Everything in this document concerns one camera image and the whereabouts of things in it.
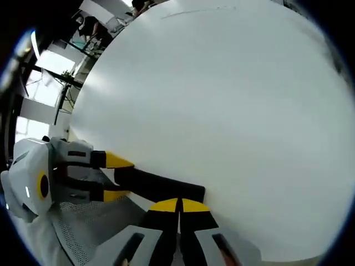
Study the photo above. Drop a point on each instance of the grey mesh chair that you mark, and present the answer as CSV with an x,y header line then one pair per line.
x,y
91,221

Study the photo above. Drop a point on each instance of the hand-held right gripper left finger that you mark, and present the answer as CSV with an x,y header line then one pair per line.
x,y
155,221

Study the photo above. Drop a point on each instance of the person's white garment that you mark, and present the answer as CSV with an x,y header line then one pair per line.
x,y
41,243

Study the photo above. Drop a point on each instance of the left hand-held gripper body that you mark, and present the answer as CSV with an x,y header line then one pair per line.
x,y
25,177

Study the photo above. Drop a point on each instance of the black remote control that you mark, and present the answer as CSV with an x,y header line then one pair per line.
x,y
166,188

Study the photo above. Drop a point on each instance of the black tripod stand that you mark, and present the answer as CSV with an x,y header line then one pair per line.
x,y
66,83

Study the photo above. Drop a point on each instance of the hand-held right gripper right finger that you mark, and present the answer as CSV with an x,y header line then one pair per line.
x,y
199,219

